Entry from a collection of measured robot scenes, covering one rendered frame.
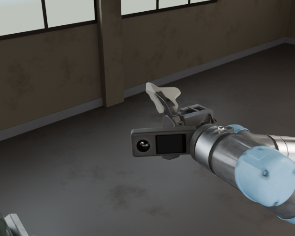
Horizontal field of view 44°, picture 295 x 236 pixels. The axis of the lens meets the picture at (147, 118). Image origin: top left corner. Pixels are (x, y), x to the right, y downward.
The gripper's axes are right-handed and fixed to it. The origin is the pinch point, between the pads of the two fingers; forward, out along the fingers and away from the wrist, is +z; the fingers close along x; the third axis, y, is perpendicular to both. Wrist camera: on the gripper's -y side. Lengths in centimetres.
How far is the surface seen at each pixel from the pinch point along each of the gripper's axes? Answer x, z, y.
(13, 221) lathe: -71, 96, -32
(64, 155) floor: -131, 288, 31
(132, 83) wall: -101, 400, 164
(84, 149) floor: -131, 291, 54
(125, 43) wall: -41, 388, 156
